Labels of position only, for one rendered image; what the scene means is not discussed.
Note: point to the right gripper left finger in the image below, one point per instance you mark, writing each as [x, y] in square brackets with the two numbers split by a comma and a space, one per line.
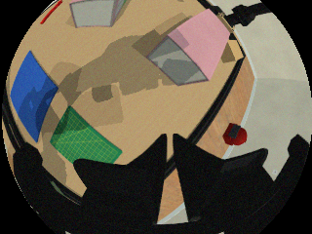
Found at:
[144, 177]

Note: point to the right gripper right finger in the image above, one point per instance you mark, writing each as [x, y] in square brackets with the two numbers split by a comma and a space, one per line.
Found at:
[201, 175]

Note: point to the blue flat rectangular slab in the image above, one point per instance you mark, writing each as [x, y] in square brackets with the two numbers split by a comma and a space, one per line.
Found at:
[32, 94]

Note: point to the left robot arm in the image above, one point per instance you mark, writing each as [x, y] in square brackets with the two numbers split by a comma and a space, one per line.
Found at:
[246, 14]

